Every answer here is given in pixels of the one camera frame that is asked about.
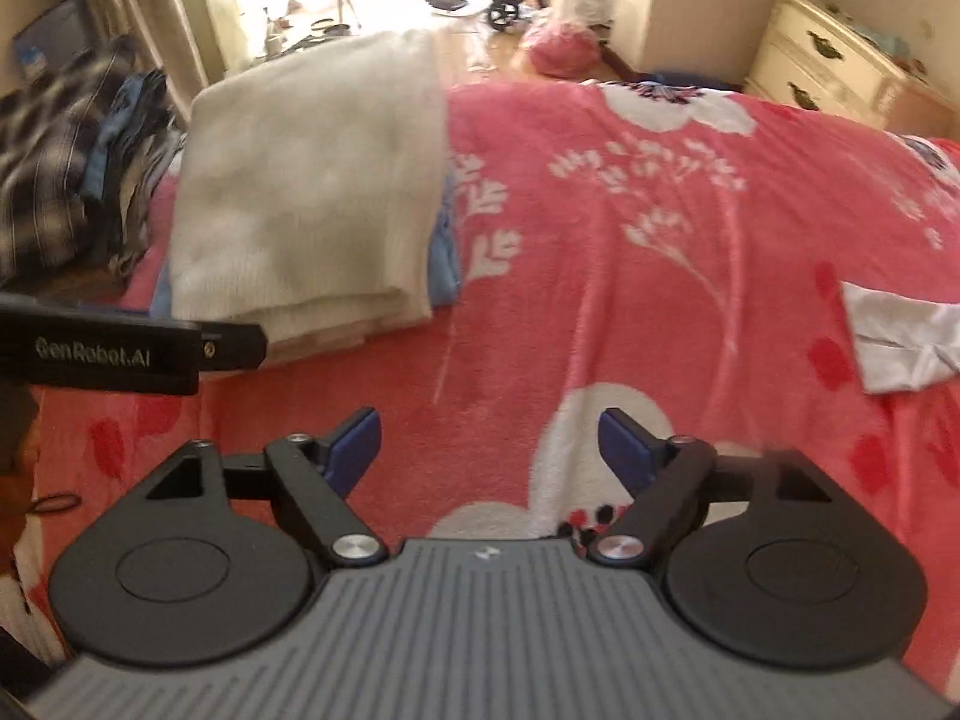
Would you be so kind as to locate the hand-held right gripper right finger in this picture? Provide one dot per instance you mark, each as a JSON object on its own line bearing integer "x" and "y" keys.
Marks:
{"x": 626, "y": 446}

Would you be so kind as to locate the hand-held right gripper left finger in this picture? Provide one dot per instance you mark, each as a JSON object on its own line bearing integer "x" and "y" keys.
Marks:
{"x": 358, "y": 442}

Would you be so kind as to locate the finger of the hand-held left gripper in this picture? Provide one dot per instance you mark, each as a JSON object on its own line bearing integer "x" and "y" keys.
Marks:
{"x": 236, "y": 349}

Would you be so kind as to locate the cream fuzzy sweater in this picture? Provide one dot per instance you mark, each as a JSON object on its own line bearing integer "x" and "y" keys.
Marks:
{"x": 300, "y": 180}

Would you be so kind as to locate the dark blue clothes pile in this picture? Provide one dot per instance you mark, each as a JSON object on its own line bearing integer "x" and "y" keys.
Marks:
{"x": 135, "y": 165}

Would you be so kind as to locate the red floral blanket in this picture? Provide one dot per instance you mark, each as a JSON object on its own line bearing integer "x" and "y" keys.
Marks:
{"x": 637, "y": 330}

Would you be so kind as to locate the black and white plaid cloth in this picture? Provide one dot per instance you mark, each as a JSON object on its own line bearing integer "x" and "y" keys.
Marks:
{"x": 45, "y": 165}

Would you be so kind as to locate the light blue folded garment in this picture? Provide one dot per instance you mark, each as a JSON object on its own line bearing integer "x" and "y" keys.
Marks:
{"x": 444, "y": 262}

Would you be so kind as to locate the light grey shirt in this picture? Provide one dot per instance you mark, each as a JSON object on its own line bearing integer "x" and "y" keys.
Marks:
{"x": 900, "y": 345}

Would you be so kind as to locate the dark flat screen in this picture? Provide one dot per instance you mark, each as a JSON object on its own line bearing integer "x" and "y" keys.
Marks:
{"x": 52, "y": 37}

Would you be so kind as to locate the beige curtain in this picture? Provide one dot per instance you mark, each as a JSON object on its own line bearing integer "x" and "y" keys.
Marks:
{"x": 150, "y": 7}

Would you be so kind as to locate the pink plastic bag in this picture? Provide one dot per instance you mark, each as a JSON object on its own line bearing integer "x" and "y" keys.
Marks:
{"x": 559, "y": 52}

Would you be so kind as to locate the cream nightstand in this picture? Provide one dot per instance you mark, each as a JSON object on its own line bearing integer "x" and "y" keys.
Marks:
{"x": 810, "y": 67}

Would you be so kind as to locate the clutter on nightstand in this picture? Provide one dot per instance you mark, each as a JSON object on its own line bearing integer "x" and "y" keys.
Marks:
{"x": 885, "y": 37}

